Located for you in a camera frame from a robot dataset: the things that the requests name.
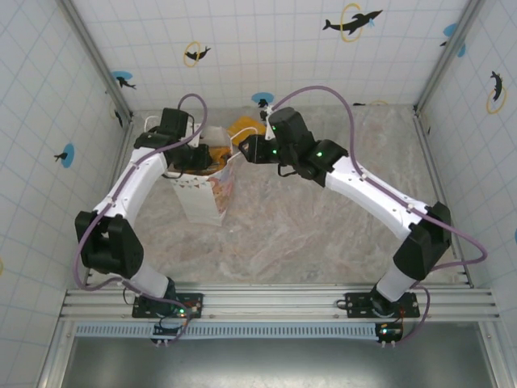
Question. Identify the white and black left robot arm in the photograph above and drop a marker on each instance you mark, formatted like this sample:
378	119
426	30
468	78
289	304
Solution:
133	186

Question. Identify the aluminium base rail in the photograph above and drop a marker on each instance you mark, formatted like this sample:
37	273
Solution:
266	303

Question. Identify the black connector board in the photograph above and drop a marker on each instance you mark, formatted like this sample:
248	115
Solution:
389	332
161	332

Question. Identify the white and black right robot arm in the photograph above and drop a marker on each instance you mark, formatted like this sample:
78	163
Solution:
371	194

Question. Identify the aluminium frame post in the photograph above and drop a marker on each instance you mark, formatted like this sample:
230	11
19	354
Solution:
98	60
444	60

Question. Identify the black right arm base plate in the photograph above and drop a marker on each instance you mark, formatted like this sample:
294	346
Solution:
355	303

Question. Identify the white paper bag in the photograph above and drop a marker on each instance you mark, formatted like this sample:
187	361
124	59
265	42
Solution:
198	202

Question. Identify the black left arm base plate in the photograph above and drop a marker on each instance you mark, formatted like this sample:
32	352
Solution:
194	301

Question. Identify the small yellow snack packet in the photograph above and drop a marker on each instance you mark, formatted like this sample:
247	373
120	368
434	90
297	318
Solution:
246	123

